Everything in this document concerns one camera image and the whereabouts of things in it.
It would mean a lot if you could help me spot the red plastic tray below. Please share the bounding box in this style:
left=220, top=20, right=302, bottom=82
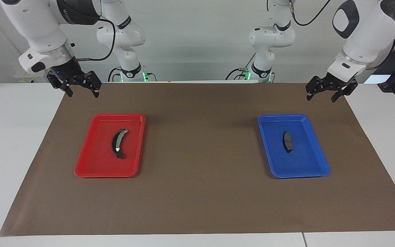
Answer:
left=74, top=113, right=146, bottom=178

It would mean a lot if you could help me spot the black base cable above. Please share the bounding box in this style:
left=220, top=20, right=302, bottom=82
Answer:
left=226, top=53, right=256, bottom=81
left=108, top=68, right=122, bottom=82

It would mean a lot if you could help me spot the curved brake shoe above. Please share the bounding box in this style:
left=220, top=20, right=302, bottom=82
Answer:
left=110, top=129, right=129, bottom=160

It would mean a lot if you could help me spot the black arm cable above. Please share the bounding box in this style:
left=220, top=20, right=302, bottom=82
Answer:
left=74, top=18, right=116, bottom=62
left=288, top=0, right=332, bottom=26

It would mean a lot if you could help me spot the grey brake pad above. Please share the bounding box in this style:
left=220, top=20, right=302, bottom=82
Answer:
left=283, top=131, right=293, bottom=153

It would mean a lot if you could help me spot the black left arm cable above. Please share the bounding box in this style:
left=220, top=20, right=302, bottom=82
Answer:
left=288, top=0, right=332, bottom=26

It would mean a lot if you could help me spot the blue plastic tray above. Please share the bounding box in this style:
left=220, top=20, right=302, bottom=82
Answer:
left=258, top=114, right=331, bottom=178

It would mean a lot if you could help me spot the brown table mat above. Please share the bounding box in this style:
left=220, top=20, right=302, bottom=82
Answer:
left=0, top=82, right=395, bottom=237

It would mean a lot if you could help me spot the white wall socket box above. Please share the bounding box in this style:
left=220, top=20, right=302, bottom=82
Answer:
left=15, top=74, right=52, bottom=83

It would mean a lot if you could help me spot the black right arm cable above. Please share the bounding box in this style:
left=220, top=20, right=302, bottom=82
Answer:
left=74, top=18, right=116, bottom=62

